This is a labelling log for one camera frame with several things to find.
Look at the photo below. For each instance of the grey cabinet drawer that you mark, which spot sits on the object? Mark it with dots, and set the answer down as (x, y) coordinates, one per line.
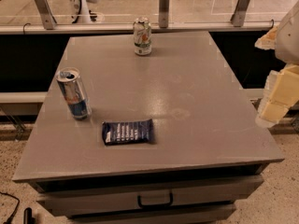
(124, 198)
(188, 214)

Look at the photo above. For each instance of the right metal window bracket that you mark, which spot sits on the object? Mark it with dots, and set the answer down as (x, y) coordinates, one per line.
(238, 18)

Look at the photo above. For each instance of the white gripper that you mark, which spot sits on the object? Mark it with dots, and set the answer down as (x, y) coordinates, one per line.
(288, 42)

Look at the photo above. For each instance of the left metal window bracket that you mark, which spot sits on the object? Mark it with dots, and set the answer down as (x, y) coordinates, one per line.
(46, 16)

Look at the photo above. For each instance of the black object on floor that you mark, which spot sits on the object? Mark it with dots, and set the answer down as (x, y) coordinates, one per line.
(28, 216)

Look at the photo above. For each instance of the metal window bracket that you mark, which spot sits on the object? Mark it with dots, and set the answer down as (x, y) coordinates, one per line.
(238, 18)
(163, 18)
(46, 16)

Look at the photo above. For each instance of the blue silver Red Bull can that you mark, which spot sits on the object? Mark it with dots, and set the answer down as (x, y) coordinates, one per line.
(73, 91)

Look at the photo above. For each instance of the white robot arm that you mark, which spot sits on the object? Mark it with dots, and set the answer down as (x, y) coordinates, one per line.
(284, 38)

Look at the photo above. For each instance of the white 7up can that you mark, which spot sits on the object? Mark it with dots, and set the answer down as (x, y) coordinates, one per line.
(142, 36)

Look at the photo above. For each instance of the middle metal window bracket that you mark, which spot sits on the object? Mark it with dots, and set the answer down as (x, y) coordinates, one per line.
(163, 18)

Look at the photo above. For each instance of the black drawer handle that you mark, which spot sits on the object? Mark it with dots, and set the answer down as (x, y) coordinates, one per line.
(155, 200)

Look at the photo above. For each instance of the dark blue snack packet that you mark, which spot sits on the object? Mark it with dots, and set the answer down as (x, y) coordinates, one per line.
(127, 132)

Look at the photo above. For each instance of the lower grey cabinet drawer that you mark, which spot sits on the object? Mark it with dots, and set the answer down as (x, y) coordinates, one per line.
(188, 214)

